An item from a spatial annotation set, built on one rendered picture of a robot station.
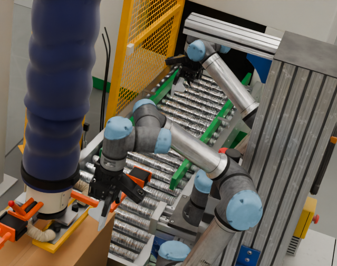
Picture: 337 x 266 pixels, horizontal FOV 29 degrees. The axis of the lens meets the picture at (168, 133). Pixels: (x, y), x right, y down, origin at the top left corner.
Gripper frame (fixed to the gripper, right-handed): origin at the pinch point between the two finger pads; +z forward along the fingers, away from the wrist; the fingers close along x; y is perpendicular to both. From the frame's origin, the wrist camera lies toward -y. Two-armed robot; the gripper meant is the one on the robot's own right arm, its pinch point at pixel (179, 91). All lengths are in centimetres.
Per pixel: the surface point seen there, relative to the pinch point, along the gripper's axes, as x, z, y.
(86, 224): -45, 54, -7
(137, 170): -27.6, 27.8, 2.6
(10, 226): -89, 29, -10
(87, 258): -54, 62, 2
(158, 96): 122, 87, -77
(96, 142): 49, 89, -72
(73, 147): -64, 3, -5
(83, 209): -51, 41, -6
